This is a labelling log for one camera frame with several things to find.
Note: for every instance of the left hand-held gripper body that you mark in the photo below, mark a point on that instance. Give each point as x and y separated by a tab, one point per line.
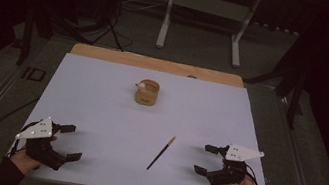
41	149

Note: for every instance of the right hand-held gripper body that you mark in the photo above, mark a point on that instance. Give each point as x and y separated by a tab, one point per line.
230	174

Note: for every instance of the round wooden cup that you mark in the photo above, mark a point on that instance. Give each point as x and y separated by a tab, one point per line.
147	94

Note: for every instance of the person's left hand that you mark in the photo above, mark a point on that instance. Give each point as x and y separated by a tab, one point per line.
24	162

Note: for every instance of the white table mat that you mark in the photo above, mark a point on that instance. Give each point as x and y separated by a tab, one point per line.
146	126

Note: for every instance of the small pale figurine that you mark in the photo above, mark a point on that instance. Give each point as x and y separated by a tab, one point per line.
141	85

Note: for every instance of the black metal stand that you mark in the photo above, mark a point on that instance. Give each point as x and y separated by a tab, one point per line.
294	94
26	35

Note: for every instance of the wooden table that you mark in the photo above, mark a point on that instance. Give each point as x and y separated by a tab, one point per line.
157	64

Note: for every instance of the black tripod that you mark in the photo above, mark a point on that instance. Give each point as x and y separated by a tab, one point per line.
109	26

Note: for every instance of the white metal desk frame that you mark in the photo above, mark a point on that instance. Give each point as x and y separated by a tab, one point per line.
207	5

